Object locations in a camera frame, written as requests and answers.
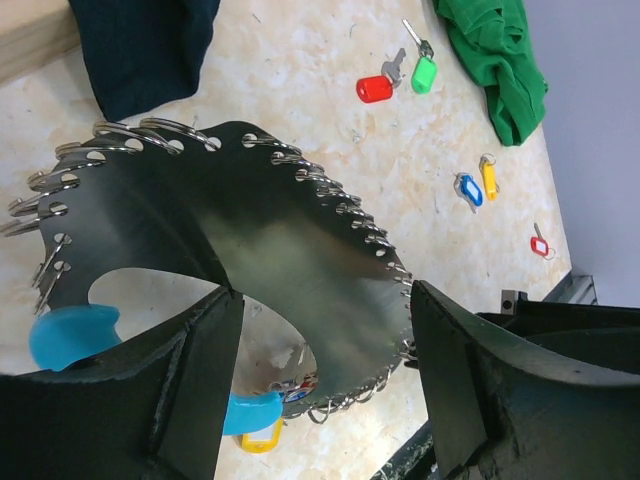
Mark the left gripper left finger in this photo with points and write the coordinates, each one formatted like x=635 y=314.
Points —
x=150 y=408

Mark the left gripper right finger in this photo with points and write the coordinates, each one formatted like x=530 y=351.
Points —
x=525 y=390

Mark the key with blue tag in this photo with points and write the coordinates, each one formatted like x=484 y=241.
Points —
x=467 y=189

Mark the yellow tag on disc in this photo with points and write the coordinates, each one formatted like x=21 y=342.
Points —
x=264 y=440

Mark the blue tag on disc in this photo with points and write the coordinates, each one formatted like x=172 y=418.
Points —
x=283 y=385

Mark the small red tag key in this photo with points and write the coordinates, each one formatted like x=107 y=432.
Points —
x=539 y=245

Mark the key with yellow tag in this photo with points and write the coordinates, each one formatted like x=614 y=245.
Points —
x=488 y=173

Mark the key with green tag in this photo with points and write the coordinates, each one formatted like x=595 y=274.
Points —
x=426 y=69

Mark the key with red tag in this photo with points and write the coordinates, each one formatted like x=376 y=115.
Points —
x=381 y=87

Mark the navy tank top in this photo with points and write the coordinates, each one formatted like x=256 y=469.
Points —
x=141 y=54

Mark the green cloth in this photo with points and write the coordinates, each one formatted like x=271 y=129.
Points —
x=492 y=42

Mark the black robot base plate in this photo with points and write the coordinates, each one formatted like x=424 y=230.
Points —
x=500 y=375

